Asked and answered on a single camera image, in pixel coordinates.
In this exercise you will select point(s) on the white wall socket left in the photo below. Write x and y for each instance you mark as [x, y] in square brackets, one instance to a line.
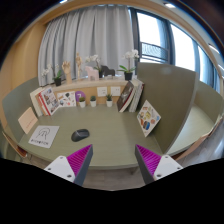
[101, 91]

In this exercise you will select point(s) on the colourful picture book right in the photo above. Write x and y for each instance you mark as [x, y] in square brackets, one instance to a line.
[148, 118]

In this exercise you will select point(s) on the black horse figurine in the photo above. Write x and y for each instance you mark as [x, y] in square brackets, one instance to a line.
[106, 71]

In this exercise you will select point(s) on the purple round disc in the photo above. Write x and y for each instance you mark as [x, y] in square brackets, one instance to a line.
[79, 94]

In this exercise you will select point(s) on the wooden hand model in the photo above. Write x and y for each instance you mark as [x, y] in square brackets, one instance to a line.
[67, 70]

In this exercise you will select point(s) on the grey curtain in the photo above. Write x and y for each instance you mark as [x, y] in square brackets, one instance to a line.
[102, 30]

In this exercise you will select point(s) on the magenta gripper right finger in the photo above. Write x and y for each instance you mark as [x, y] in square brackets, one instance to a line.
[153, 166]

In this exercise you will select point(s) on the dark cover leaning book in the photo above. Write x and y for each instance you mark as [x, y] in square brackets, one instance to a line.
[125, 97]

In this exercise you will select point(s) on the pink horse figurine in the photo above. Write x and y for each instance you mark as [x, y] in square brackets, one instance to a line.
[93, 74]

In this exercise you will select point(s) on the white books left stack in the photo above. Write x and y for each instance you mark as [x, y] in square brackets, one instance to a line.
[36, 102]

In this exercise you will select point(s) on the white sticker picture card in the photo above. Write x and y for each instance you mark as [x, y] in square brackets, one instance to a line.
[67, 99]

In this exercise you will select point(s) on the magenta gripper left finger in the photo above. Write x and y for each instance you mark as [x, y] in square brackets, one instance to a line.
[73, 167]

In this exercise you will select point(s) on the white wall socket right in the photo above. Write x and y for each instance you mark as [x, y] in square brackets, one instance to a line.
[115, 91]

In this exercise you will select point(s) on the white leaning books stack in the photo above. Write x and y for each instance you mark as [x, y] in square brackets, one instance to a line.
[139, 85]

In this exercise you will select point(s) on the white orchid black pot right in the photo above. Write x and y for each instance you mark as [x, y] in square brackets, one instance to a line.
[128, 70]

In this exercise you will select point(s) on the small potted plant right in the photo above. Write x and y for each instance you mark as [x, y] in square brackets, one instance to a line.
[109, 100]

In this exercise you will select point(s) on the green desk partition panel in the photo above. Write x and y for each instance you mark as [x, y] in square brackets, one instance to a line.
[171, 91]

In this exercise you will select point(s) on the tan wooden board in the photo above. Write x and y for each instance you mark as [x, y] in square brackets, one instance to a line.
[27, 120]

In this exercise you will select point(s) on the wooden mannequin figure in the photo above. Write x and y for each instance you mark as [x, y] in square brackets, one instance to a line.
[78, 61]

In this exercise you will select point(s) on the dark grey computer mouse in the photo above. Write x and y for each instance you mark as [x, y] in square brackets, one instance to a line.
[79, 135]

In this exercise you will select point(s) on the white logo card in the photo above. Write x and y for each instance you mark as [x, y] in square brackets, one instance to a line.
[43, 136]

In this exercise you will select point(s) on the white wall socket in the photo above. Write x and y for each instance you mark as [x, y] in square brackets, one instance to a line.
[101, 91]
[115, 91]

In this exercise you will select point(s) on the white orchid black pot left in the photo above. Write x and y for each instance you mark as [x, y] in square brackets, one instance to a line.
[56, 73]

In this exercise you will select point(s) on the small potted plant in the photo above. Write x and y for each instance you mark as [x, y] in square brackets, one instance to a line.
[109, 100]
[82, 102]
[93, 101]

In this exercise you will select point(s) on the white orchid black pot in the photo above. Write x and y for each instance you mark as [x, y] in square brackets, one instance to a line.
[128, 70]
[56, 73]

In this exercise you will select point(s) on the small potted plant left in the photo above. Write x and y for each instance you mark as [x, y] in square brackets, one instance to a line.
[82, 102]

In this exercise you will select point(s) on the small potted plant middle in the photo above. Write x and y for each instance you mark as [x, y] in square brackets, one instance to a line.
[93, 101]

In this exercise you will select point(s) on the white orchid centre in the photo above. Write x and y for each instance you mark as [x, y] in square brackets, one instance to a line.
[95, 58]

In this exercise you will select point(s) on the wooden chair right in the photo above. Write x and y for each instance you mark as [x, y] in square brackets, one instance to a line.
[197, 143]

